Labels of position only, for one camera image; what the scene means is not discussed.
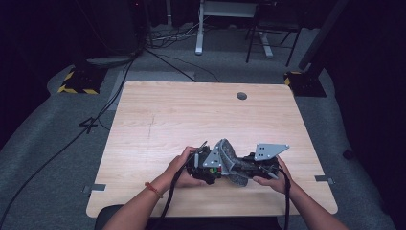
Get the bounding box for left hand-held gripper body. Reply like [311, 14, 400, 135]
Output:
[186, 139, 223, 186]

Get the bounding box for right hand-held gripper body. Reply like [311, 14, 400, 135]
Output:
[243, 143, 291, 180]

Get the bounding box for grey cloth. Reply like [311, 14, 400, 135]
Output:
[216, 138, 257, 188]

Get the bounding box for person's left hand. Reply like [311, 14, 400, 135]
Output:
[165, 146, 208, 189]

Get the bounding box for person's right hand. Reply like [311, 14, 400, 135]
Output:
[252, 155, 293, 196]

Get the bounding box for person's dark pants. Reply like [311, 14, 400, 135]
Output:
[94, 205, 283, 230]

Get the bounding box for grey tape strip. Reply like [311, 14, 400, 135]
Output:
[81, 183, 107, 195]
[314, 174, 336, 186]

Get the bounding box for black yellow striped stand base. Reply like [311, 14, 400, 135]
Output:
[56, 65, 108, 96]
[283, 70, 327, 98]

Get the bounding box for black chair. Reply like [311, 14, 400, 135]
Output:
[244, 0, 303, 68]

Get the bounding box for slanted dark pole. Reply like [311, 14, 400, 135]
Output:
[297, 0, 350, 71]

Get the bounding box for grey stand base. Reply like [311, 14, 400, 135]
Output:
[85, 56, 136, 69]

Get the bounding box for left hand-held gripper cable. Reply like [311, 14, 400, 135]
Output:
[158, 141, 209, 230]

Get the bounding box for hand-held gripper cable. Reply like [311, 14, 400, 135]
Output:
[158, 141, 209, 230]
[277, 165, 292, 230]

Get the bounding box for right hand-held gripper cable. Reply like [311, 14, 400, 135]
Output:
[277, 165, 292, 230]

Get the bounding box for red bracelet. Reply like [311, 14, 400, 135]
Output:
[144, 181, 164, 199]

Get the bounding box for white desk frame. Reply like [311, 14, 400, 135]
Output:
[194, 0, 275, 59]

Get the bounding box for bundle of floor cables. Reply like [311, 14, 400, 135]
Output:
[148, 17, 207, 50]

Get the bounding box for thick black floor cable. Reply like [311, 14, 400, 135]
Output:
[0, 54, 138, 226]

